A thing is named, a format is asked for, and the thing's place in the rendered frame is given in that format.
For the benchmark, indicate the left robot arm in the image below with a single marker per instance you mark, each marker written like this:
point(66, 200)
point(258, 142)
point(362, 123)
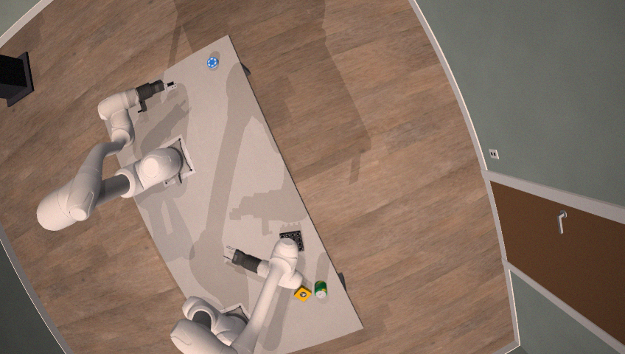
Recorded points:
point(78, 198)

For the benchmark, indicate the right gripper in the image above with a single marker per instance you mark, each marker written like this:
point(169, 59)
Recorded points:
point(250, 262)

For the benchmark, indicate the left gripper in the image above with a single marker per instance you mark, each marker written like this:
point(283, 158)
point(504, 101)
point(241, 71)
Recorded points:
point(141, 93)

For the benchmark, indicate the green drink can with yellow stripe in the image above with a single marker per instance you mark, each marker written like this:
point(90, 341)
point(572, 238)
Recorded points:
point(320, 289)

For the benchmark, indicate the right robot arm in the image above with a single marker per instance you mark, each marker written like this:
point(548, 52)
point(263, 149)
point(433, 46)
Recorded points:
point(236, 334)

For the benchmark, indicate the dark grey knob panel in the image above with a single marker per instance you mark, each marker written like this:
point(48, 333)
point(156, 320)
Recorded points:
point(296, 238)

